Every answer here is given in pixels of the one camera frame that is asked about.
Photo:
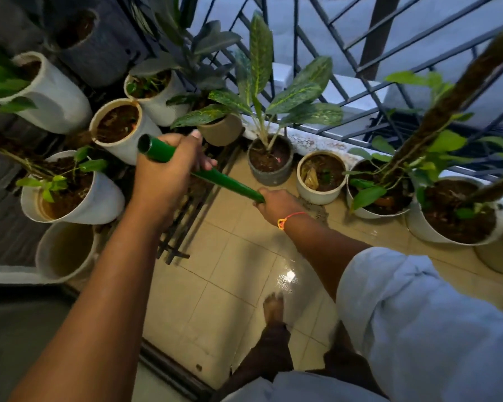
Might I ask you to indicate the person's left hand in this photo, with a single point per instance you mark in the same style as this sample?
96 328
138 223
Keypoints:
163 188

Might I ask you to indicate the person's right hand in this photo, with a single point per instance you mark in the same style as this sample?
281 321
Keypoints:
281 207

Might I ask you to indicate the person's right fingers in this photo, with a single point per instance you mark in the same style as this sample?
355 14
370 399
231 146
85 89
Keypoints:
263 206

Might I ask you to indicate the person's left thumb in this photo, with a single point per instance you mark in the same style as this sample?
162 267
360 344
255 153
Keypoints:
186 136

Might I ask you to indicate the green plastic pipe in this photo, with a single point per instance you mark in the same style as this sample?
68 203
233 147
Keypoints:
230 186

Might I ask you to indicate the person's left forearm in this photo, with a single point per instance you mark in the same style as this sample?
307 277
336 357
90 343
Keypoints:
96 313

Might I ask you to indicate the person's right forearm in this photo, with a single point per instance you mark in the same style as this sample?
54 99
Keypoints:
318 251

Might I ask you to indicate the orange thread wristband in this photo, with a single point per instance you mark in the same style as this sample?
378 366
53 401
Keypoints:
291 216

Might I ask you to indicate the beige plant pot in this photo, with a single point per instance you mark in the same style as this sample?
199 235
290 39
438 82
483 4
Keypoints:
220 131

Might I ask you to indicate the small cream plant pot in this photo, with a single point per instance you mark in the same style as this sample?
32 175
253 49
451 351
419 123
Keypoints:
318 194

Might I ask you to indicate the white pot with brown rim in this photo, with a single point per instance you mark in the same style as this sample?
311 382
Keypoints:
130 148

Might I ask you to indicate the black metal plant stand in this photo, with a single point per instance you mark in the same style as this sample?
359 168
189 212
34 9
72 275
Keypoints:
193 213

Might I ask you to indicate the small green leafy plant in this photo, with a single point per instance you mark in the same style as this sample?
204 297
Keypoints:
92 165

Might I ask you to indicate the dark green rubber plant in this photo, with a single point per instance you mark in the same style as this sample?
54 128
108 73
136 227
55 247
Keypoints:
213 41

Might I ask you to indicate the person's left foot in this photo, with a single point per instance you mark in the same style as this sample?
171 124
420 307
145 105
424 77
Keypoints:
273 307

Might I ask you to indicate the variegated green leafy plant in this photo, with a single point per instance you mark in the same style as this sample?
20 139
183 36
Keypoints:
260 50

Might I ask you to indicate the dark grey plant pot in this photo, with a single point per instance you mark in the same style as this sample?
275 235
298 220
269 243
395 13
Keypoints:
8 20
100 54

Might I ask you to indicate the black metal railing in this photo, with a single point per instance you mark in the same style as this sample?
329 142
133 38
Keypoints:
295 37

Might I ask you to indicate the dark brown trousers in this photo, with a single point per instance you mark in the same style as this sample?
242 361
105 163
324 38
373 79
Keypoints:
268 357

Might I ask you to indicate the large white plant pot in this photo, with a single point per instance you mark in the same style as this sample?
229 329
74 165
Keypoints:
423 230

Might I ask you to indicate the empty white plant pot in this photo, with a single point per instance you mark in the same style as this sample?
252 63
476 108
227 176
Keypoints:
65 251

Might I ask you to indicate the light green climbing plant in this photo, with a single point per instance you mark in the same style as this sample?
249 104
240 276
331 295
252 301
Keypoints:
446 142

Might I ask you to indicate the light blue shirt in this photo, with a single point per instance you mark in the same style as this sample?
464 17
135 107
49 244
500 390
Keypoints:
423 330

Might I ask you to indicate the long brown moss pole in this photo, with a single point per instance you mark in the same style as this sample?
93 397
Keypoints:
444 108

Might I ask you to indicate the short brown moss pole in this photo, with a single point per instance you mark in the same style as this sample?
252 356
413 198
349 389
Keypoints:
499 188

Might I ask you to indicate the brown post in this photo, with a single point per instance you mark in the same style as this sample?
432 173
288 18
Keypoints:
379 33

